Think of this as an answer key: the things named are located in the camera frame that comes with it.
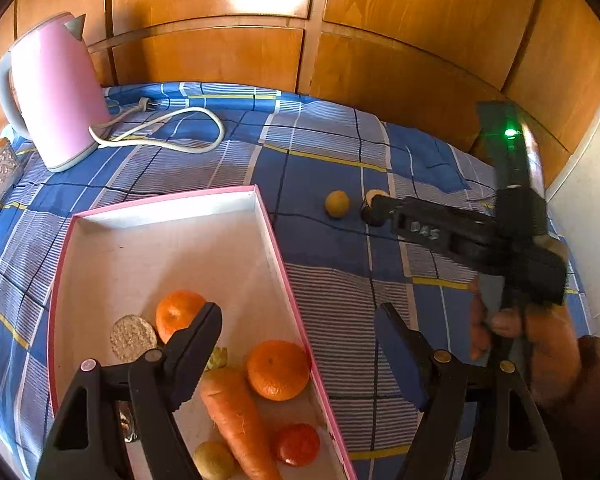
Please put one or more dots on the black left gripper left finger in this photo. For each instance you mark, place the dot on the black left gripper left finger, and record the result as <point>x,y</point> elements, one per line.
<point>86,440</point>

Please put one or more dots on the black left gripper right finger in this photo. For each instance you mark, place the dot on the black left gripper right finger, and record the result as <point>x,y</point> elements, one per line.
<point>509,439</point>

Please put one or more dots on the eggplant slice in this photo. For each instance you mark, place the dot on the eggplant slice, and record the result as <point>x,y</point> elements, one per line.
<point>130,337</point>
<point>375,208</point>

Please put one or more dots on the small yellow lime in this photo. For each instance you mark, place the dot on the small yellow lime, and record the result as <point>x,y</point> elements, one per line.
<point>337,204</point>
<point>214,461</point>

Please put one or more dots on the orange carrot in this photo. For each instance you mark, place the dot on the orange carrot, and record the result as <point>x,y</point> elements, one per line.
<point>231,407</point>

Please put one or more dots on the orange tangerine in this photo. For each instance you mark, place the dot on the orange tangerine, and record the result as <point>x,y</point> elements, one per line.
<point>176,311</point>

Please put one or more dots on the red tomato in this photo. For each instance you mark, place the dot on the red tomato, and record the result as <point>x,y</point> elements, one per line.
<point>297,445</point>

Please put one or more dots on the large orange fruit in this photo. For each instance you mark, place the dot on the large orange fruit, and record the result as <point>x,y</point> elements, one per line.
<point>278,370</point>

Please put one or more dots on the person right hand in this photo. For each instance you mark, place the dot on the person right hand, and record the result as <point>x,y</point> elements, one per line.
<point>555,362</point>

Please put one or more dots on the pink shallow tray box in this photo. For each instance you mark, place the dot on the pink shallow tray box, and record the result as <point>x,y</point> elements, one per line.
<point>123,259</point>

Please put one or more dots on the blue plaid tablecloth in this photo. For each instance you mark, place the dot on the blue plaid tablecloth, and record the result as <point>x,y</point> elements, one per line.
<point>164,139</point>

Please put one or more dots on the pink electric kettle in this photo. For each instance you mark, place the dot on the pink electric kettle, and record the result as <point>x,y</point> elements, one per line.
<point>49,91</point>

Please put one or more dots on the wooden wall cabinet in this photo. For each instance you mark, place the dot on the wooden wall cabinet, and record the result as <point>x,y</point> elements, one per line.
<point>419,63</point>

